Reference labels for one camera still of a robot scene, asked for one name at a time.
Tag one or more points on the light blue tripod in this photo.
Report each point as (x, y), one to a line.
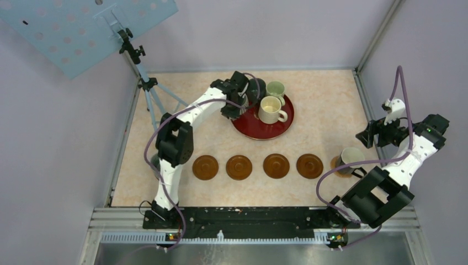
(146, 83)

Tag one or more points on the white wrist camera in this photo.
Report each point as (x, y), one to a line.
(394, 108)
(243, 98)

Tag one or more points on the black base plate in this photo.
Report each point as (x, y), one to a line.
(276, 222)

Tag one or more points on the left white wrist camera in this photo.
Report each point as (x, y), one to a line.
(243, 98)

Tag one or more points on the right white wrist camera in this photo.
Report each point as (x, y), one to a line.
(394, 108)

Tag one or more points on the brown wooden coaster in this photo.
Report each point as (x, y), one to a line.
(276, 166)
(205, 167)
(239, 167)
(309, 166)

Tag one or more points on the red round tray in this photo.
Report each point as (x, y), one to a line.
(252, 127)

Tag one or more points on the light green cup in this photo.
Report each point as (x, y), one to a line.
(277, 90)

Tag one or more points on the cream yellow mug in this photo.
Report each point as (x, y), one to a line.
(270, 111)

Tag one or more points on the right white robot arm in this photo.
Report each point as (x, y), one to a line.
(383, 192)

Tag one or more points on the dark green cup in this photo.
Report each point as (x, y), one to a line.
(256, 90)

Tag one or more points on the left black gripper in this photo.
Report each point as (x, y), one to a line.
(233, 114)

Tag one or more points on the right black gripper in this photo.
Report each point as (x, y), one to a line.
(366, 136)

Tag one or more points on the grey blue mug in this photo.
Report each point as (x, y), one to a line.
(155, 162)

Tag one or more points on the aluminium frame rail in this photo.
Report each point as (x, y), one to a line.
(116, 236)

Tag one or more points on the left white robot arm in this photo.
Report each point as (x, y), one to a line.
(174, 140)

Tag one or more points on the blue perforated board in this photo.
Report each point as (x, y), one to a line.
(76, 35)

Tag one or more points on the black cup white inside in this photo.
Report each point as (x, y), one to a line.
(349, 155)

